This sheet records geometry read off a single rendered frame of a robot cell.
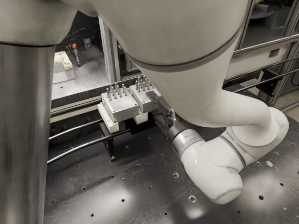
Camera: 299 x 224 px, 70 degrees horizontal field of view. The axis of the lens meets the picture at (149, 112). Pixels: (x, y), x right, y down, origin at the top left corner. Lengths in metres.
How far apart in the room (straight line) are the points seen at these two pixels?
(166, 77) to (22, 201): 0.25
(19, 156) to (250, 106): 0.34
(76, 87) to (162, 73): 0.76
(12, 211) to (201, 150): 0.42
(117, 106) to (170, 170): 0.33
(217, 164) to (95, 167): 0.50
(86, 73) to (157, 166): 0.50
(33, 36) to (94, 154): 0.75
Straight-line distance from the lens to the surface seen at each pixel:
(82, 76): 0.98
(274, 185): 0.94
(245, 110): 0.37
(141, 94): 0.79
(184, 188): 0.82
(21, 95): 0.25
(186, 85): 0.18
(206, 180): 0.55
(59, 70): 1.03
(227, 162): 0.56
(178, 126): 0.64
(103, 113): 0.80
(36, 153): 0.30
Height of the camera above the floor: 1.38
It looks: 40 degrees down
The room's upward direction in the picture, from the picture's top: straight up
